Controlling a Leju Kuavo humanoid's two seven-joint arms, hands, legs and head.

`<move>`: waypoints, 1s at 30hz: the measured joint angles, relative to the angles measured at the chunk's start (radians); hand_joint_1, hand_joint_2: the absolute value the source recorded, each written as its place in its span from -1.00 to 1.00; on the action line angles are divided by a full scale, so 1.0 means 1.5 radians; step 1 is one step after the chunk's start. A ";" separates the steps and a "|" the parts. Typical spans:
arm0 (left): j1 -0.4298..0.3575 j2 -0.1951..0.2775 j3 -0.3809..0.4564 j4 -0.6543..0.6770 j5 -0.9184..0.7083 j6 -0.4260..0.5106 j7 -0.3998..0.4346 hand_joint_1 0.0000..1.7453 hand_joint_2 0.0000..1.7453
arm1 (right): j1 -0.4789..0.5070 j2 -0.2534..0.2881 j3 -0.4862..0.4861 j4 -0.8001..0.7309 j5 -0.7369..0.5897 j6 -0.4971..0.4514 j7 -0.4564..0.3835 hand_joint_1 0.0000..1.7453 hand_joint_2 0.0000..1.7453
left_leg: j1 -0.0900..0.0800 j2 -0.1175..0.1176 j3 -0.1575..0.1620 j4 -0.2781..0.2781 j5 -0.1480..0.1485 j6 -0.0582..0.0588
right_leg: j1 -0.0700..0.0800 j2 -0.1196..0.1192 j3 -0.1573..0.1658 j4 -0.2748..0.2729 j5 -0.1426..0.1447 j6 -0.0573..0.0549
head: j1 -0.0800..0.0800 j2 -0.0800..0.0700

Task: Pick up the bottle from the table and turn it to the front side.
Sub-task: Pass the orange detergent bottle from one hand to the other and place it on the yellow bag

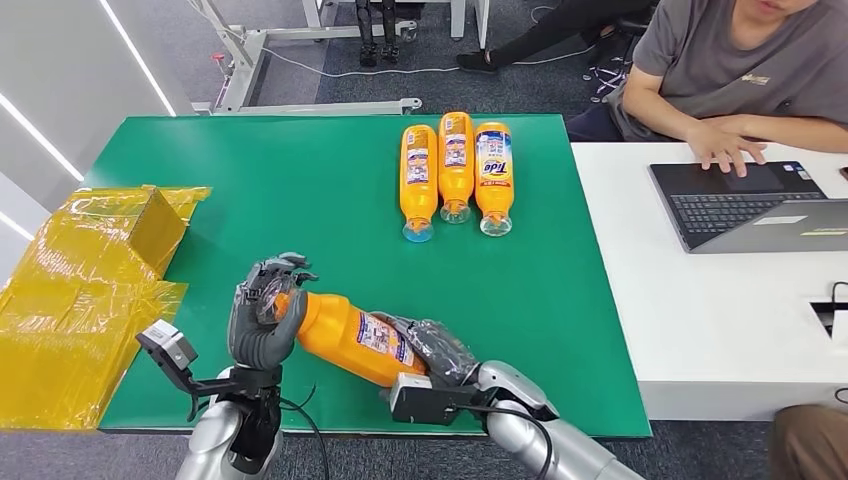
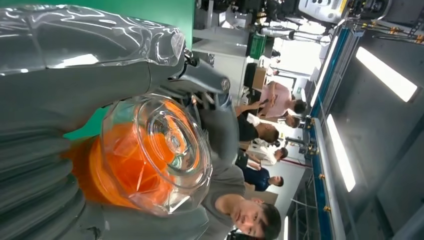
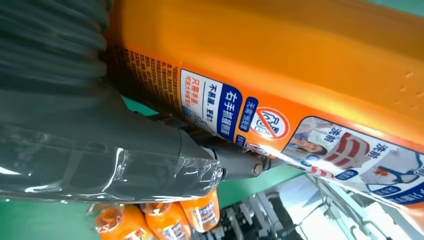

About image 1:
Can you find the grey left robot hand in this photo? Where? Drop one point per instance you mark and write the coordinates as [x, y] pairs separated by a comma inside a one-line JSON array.
[[258, 344]]

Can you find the person's hand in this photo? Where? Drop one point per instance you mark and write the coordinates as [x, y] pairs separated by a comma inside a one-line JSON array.
[[725, 142]]

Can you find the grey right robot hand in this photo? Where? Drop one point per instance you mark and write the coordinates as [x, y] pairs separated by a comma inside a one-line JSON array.
[[437, 348]]

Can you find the orange detergent bottle clear cap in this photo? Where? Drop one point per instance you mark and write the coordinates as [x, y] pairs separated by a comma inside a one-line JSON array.
[[344, 338], [418, 195], [456, 182]]

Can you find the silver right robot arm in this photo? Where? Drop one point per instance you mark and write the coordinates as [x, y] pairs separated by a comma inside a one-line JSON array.
[[550, 437]]

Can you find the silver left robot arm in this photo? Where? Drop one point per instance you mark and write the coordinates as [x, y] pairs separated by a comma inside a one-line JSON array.
[[218, 437]]

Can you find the orange Tide detergent bottle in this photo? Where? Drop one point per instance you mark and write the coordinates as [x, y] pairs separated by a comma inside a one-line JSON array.
[[494, 192]]

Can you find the dark grey laptop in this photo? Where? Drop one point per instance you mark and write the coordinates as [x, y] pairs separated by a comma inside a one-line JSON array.
[[738, 208]]

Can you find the person at laptop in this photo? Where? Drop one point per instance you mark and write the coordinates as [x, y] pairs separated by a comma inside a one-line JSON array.
[[729, 60]]

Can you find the office chair base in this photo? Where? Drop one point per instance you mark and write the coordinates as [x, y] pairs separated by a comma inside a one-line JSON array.
[[606, 79]]

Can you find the green table mat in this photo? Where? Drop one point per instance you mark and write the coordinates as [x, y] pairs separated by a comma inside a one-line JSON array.
[[298, 199]]

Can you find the white desk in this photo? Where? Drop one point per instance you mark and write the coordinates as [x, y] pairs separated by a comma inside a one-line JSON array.
[[715, 318]]

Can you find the yellow plastic-wrapped cardboard box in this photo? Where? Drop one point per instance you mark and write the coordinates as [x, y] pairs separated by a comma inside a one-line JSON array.
[[73, 311]]

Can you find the person's leg with black shoe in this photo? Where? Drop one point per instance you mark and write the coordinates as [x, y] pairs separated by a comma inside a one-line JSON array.
[[530, 40]]

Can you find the white desk leg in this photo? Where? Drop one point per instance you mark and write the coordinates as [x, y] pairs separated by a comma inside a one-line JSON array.
[[480, 20]]

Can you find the person in brown trousers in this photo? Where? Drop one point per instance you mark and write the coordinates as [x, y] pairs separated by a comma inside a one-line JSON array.
[[811, 444]]

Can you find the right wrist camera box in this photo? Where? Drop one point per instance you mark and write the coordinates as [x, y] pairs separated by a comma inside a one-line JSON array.
[[424, 401]]

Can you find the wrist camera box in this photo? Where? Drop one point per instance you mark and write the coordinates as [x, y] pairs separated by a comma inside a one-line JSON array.
[[169, 348], [424, 401]]

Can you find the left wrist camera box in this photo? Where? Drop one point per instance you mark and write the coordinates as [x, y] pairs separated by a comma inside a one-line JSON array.
[[169, 348]]

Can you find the white metal stand frame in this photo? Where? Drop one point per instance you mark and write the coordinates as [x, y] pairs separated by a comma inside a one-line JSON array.
[[242, 73]]

